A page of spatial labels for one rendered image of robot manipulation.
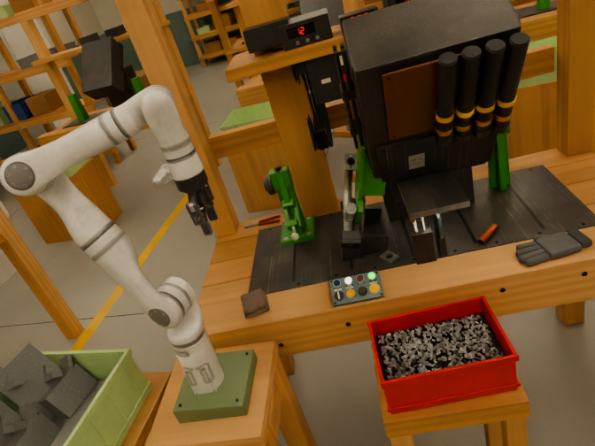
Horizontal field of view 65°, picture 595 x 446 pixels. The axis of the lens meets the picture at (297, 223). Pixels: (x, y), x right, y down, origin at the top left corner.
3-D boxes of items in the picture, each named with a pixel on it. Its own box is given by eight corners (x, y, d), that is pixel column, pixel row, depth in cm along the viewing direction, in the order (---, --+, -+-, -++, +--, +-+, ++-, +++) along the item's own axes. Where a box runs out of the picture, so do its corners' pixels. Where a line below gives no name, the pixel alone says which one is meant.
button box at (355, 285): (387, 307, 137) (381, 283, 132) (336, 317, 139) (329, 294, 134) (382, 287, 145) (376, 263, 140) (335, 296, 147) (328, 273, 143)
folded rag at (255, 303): (242, 301, 153) (239, 294, 151) (266, 292, 153) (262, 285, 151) (245, 319, 144) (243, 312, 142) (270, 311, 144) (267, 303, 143)
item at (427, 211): (471, 210, 125) (469, 200, 124) (411, 223, 128) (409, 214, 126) (436, 153, 159) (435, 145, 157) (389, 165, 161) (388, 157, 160)
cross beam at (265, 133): (554, 72, 168) (554, 46, 164) (215, 159, 188) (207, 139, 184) (548, 68, 173) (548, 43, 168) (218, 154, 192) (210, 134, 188)
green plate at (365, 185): (384, 211, 146) (390, 148, 135) (357, 212, 146) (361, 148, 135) (378, 194, 156) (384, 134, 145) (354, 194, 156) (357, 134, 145)
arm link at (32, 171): (101, 103, 95) (112, 104, 103) (-15, 167, 95) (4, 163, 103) (127, 144, 97) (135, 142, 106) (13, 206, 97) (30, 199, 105)
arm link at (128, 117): (163, 76, 104) (108, 106, 104) (163, 83, 96) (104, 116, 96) (180, 104, 107) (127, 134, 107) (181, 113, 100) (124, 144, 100)
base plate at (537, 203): (604, 228, 137) (605, 223, 136) (249, 302, 154) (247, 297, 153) (543, 169, 173) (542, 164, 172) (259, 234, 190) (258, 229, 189)
